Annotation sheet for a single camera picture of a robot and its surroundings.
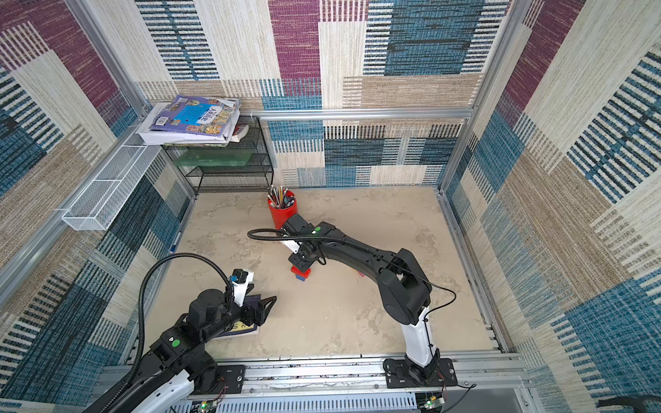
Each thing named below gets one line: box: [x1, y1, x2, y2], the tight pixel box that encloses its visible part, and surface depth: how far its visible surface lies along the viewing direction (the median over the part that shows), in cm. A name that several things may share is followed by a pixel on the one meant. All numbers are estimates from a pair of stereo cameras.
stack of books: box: [135, 94, 250, 148], surface depth 81 cm
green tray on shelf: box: [173, 148, 254, 167], surface depth 101 cm
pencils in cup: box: [266, 184, 296, 210], surface depth 101 cm
